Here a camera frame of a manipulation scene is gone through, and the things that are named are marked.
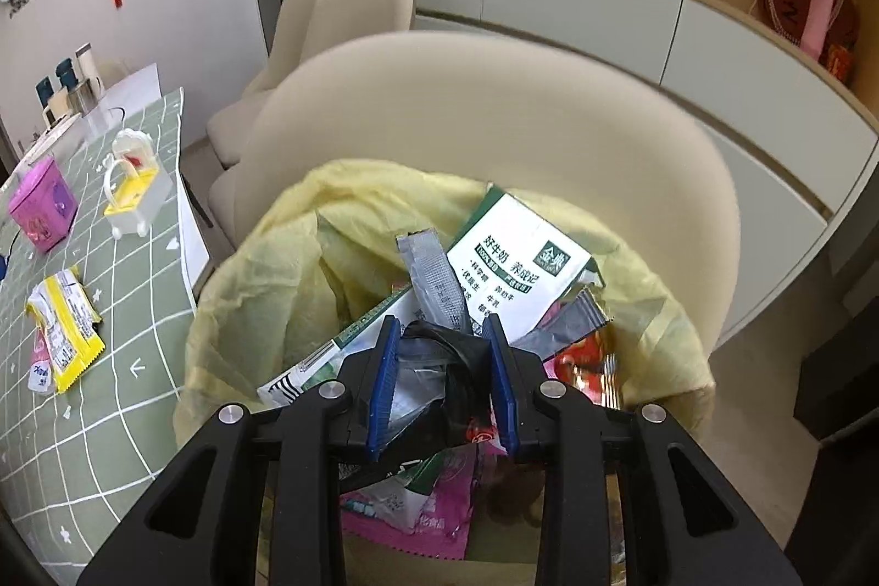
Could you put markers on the white green wrapper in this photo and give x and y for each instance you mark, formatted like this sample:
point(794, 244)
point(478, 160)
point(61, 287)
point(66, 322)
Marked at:
point(391, 500)

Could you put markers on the white toy container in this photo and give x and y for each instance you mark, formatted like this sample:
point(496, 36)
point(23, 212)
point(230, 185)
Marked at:
point(134, 195)

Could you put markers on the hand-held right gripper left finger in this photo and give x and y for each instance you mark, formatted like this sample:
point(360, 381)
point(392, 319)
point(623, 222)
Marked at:
point(383, 380)

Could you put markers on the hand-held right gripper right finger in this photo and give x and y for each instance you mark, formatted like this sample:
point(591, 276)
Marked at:
point(498, 380)

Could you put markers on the grey foil wrapper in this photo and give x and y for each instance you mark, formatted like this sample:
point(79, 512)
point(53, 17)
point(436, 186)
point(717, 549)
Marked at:
point(570, 325)
point(432, 277)

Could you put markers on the metal cup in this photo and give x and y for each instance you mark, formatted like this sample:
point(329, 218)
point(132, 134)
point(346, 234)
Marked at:
point(82, 97)

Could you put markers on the white tall canister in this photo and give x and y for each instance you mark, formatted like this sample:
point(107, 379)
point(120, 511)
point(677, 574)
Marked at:
point(87, 64)

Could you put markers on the dark box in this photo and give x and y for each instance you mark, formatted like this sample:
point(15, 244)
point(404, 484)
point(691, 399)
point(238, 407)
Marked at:
point(844, 387)

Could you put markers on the yellow wrapper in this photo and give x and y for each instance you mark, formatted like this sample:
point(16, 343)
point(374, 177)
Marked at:
point(69, 346)

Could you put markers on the teal canister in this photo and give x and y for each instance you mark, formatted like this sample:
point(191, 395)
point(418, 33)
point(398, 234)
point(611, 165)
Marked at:
point(66, 74)
point(45, 93)

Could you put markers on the green checked tablecloth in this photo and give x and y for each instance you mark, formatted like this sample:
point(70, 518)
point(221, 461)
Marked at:
point(137, 421)

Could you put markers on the pink box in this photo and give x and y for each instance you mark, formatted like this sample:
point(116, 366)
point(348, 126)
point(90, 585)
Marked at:
point(41, 208)

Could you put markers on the pink wrapper with blue print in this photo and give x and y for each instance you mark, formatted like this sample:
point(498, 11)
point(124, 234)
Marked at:
point(38, 374)

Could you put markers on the black wrapper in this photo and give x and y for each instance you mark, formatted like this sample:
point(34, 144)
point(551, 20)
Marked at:
point(446, 352)

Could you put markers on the white green milk carton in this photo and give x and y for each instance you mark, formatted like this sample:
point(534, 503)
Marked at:
point(522, 256)
point(323, 359)

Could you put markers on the yellow bag lined trash bin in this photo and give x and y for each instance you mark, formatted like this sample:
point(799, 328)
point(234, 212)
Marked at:
point(295, 256)

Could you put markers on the white sideboard cabinet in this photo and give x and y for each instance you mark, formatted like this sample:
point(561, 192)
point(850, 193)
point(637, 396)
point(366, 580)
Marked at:
point(584, 23)

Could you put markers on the red shiny wrapper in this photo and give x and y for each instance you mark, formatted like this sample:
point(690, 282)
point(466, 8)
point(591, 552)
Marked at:
point(587, 370)

